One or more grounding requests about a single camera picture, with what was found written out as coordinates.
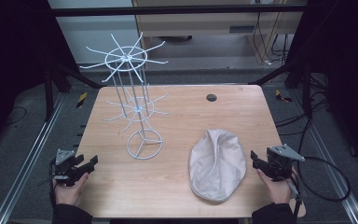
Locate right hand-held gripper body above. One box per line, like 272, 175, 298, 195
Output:
265, 143, 306, 183

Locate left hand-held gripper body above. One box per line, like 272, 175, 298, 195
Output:
49, 148, 86, 188

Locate person's right hand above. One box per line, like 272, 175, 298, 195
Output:
255, 169, 294, 205

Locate person's left hand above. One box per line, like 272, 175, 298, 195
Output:
52, 172, 90, 207

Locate beige flat cap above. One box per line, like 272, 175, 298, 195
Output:
188, 128, 248, 203

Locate yellow black floor tape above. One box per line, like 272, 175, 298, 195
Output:
76, 91, 89, 109
274, 89, 294, 104

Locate black metal stand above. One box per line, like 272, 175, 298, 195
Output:
248, 59, 313, 119
42, 59, 106, 122

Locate black curtain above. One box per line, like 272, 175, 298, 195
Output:
283, 0, 358, 172
0, 0, 81, 157

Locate white cabinet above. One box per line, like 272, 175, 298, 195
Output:
48, 0, 142, 65

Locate wooden cabinet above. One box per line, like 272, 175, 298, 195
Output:
131, 0, 308, 64

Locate grey cable plug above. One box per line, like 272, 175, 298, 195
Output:
286, 179, 303, 201

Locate aluminium floor rail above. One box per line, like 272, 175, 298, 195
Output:
0, 92, 67, 224
291, 89, 358, 224

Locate bundle of black floor cables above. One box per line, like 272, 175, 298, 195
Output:
274, 73, 334, 157

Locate black looped gripper cable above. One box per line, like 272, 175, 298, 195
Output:
296, 155, 351, 203

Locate thin black floor cable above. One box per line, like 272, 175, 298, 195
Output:
3, 105, 28, 127

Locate white wire hook rack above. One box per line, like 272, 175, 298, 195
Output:
78, 31, 170, 161

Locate black cables by cabinet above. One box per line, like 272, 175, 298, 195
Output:
252, 12, 291, 66

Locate black horizontal frame bar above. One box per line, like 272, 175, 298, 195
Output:
50, 4, 308, 17

